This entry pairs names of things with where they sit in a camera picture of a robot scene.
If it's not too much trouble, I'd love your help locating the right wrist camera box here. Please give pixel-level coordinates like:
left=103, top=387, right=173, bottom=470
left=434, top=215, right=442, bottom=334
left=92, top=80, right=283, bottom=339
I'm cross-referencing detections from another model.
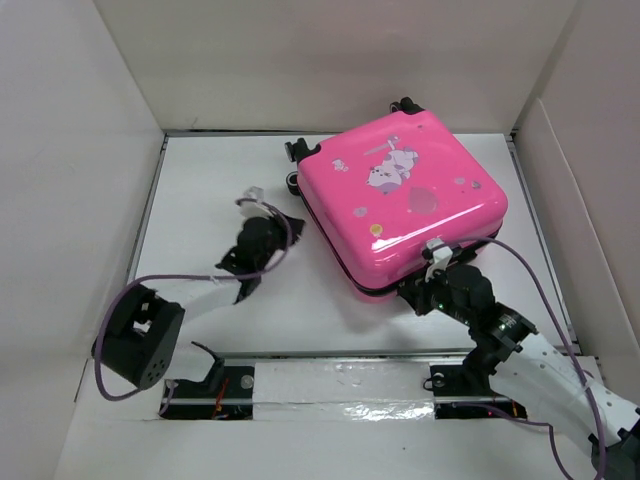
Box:
left=422, top=238, right=453, bottom=278

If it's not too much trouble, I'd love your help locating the pink hard-shell suitcase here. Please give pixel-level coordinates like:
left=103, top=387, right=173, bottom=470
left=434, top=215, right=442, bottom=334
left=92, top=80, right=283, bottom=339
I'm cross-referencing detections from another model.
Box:
left=285, top=97, right=508, bottom=302

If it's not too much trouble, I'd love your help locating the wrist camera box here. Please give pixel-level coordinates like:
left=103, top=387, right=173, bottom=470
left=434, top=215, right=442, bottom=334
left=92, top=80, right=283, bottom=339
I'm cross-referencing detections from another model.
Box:
left=240, top=186, right=264, bottom=206
left=422, top=238, right=453, bottom=278

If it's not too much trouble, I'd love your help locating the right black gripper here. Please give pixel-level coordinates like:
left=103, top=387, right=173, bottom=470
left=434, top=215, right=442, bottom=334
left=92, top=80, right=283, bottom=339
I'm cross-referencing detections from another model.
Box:
left=397, top=261, right=473, bottom=326

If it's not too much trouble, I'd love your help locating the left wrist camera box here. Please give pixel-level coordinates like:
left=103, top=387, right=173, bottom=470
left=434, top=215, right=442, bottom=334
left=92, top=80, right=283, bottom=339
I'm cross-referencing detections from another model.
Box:
left=240, top=186, right=264, bottom=206

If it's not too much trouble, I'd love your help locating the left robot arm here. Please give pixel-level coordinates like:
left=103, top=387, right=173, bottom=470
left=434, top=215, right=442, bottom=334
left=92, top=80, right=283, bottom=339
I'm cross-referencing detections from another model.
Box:
left=92, top=207, right=306, bottom=402

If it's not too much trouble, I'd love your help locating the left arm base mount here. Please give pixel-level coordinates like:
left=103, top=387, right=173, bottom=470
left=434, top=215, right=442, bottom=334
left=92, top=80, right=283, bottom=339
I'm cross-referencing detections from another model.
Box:
left=158, top=341, right=255, bottom=421

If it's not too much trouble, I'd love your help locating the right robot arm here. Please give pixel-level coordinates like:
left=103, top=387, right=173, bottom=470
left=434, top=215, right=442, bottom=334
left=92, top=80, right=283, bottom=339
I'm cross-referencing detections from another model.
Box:
left=398, top=265, right=639, bottom=479

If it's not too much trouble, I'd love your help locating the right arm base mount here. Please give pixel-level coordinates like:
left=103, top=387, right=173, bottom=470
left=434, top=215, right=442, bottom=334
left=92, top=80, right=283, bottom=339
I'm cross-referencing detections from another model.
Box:
left=422, top=364, right=528, bottom=420

